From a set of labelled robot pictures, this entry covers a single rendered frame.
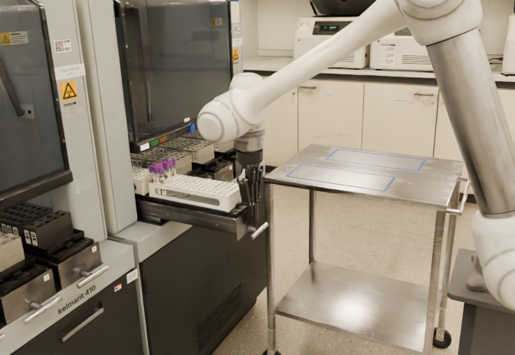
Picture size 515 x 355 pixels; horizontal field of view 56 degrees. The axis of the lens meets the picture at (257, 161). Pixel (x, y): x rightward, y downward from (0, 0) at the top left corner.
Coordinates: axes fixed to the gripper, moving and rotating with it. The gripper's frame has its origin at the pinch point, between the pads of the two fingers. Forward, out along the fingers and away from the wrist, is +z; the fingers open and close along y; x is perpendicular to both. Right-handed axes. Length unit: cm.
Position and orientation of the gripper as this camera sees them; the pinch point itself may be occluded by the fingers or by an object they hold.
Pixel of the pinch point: (252, 214)
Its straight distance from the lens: 146.2
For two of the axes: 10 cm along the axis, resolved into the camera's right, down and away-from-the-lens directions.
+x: 8.9, 1.2, -4.4
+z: 0.3, 9.5, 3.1
